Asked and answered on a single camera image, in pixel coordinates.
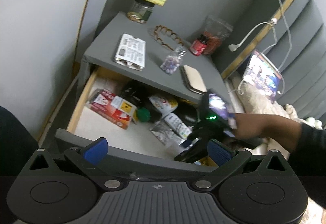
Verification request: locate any white remote control with screen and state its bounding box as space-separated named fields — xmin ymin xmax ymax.
xmin=164 ymin=113 xmax=192 ymax=140

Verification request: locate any brown tortoiseshell comb headband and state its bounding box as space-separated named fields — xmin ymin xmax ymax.
xmin=152 ymin=25 xmax=185 ymax=51

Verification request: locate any glass jar with black lid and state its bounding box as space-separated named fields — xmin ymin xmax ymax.
xmin=127 ymin=0 xmax=155 ymax=24

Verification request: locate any green capped bottle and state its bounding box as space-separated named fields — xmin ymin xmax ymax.
xmin=134 ymin=108 xmax=151 ymax=122

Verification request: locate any person's right hand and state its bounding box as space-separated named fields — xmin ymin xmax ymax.
xmin=233 ymin=114 xmax=302 ymax=153

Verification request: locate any tablet with lit screen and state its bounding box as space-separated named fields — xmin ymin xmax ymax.
xmin=243 ymin=51 xmax=285 ymax=103

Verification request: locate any grey drawer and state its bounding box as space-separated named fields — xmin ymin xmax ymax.
xmin=54 ymin=66 xmax=230 ymax=176

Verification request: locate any white printed medicine box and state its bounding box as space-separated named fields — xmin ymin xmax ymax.
xmin=114 ymin=34 xmax=146 ymax=71

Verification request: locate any red supplement bottle black cap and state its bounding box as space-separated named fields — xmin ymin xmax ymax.
xmin=189 ymin=34 xmax=209 ymax=56

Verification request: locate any beige case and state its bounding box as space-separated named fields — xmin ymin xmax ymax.
xmin=181 ymin=65 xmax=207 ymax=94

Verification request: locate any bag of purple pills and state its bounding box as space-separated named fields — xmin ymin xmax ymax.
xmin=160 ymin=46 xmax=187 ymax=75

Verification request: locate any white and yellow pouch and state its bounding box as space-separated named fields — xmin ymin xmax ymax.
xmin=149 ymin=94 xmax=178 ymax=116

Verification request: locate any white charger plug with cable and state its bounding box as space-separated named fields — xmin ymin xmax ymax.
xmin=228 ymin=18 xmax=279 ymax=52

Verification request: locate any cream fluffy blanket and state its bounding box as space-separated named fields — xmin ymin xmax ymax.
xmin=230 ymin=71 xmax=323 ymax=158

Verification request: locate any grey fabric nightstand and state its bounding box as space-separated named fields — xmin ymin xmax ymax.
xmin=76 ymin=11 xmax=231 ymax=163

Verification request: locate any amber small bottle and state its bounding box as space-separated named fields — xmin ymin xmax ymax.
xmin=195 ymin=156 xmax=214 ymax=166

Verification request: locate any silver blister pack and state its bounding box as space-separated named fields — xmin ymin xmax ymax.
xmin=149 ymin=121 xmax=184 ymax=146

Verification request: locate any clear bag of red goji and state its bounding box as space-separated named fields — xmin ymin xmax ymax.
xmin=202 ymin=15 xmax=233 ymax=55

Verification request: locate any person's right forearm dark sleeve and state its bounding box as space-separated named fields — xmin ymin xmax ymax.
xmin=289 ymin=124 xmax=325 ymax=208

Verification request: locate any red and white medicine box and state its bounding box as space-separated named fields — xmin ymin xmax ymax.
xmin=86 ymin=89 xmax=137 ymax=130

